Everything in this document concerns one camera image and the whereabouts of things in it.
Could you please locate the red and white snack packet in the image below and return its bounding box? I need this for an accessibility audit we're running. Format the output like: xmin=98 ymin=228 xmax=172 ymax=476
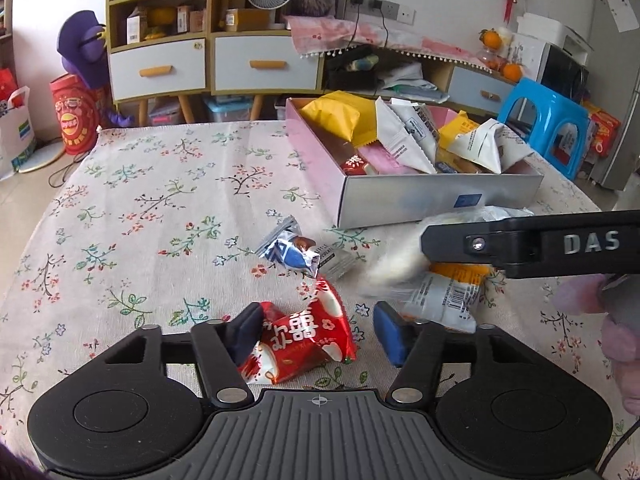
xmin=239 ymin=278 xmax=357 ymax=386

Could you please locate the white green snack packet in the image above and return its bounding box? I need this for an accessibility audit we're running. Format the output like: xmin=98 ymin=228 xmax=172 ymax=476
xmin=399 ymin=263 xmax=491 ymax=334

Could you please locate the clear bread roll packet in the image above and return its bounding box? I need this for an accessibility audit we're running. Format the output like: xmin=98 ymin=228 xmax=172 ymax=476
xmin=358 ymin=206 xmax=512 ymax=298

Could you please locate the small yellow snack packet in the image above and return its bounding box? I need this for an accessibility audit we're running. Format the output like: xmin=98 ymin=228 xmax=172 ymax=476
xmin=435 ymin=157 xmax=480 ymax=174

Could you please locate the large yellow sandwich cake packet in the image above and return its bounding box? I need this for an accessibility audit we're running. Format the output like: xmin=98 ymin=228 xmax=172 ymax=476
xmin=438 ymin=110 xmax=480 ymax=148

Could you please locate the pink wafer snack packet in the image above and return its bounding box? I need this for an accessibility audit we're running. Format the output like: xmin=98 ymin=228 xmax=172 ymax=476
xmin=357 ymin=141 xmax=418 ymax=174

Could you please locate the white printed snack packet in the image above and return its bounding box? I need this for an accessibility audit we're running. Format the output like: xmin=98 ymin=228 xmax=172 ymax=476
xmin=375 ymin=98 xmax=436 ymax=174

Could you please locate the yellow pillow snack packet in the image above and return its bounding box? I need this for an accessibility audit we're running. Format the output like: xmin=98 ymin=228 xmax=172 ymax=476
xmin=299 ymin=91 xmax=378 ymax=148

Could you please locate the white nut snack packet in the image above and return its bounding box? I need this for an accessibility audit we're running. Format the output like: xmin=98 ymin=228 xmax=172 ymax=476
xmin=445 ymin=119 xmax=534 ymax=174

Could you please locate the red strawberry snack packet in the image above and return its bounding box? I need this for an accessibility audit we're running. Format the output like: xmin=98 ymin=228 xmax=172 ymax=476
xmin=341 ymin=154 xmax=375 ymax=177

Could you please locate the pink gloved right hand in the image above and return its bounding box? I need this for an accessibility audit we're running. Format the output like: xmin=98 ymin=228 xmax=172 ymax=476
xmin=553 ymin=274 xmax=639 ymax=415

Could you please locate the small blue white candy packet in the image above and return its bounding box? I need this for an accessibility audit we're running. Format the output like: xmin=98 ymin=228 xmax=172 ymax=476
xmin=255 ymin=216 xmax=357 ymax=281

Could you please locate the blue plastic stool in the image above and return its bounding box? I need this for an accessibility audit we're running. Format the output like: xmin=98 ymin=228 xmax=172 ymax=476
xmin=498 ymin=78 xmax=589 ymax=181

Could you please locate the pink and silver cardboard box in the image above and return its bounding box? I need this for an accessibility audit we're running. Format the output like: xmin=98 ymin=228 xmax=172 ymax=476
xmin=284 ymin=95 xmax=546 ymax=231

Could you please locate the floral tablecloth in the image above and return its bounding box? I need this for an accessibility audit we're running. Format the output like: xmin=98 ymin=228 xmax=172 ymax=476
xmin=1 ymin=122 xmax=639 ymax=479

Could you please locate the low wooden tv console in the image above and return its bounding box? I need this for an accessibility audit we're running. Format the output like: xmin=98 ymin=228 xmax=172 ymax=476
xmin=321 ymin=46 xmax=514 ymax=117

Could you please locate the orange fruit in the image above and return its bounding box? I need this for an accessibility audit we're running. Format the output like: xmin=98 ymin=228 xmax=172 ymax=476
xmin=480 ymin=29 xmax=502 ymax=52

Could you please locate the pink floral cabinet cloth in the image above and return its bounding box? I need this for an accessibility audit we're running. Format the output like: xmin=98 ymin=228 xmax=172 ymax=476
xmin=286 ymin=16 xmax=490 ymax=73

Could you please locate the red cylindrical gift bag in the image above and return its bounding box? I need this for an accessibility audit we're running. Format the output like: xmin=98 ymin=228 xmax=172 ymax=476
xmin=50 ymin=74 xmax=103 ymax=156

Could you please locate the white shopping bag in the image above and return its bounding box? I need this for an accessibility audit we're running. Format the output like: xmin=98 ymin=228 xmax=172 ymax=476
xmin=0 ymin=86 xmax=37 ymax=180

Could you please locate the wooden cabinet with drawers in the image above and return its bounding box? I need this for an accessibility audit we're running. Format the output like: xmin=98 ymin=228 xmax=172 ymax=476
xmin=106 ymin=0 xmax=323 ymax=126

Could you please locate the purple plush toy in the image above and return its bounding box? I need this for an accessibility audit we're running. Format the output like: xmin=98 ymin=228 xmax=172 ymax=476
xmin=50 ymin=10 xmax=136 ymax=128

